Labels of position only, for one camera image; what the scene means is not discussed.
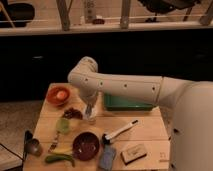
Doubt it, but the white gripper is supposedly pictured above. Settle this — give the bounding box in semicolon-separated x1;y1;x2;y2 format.
79;91;98;117

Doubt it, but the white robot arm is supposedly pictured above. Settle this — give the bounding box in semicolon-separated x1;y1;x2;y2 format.
68;56;213;171

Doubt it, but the dark dried fruit pile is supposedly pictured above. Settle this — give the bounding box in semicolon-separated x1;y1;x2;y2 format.
62;108;83;119

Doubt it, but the green plastic tray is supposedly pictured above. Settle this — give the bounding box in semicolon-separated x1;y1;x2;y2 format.
103;94;154;111

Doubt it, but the egg in bowl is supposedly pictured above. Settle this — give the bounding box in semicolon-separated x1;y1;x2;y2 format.
56;91;65;100

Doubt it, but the orange bowl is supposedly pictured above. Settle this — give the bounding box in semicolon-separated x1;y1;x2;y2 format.
46;86;70;106

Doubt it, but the dark red bowl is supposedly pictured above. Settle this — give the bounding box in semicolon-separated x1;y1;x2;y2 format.
72;132;100;161

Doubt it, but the blue grey cloth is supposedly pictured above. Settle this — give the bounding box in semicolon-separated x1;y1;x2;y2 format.
98;145;116;171

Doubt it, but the yellow banana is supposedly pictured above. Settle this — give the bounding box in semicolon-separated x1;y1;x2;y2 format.
52;149;73;155

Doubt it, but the tan sponge block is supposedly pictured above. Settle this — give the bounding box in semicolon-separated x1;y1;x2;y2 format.
121;144;147;165

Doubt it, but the white handled brush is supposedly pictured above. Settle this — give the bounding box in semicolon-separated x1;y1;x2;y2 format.
102;120;138;144

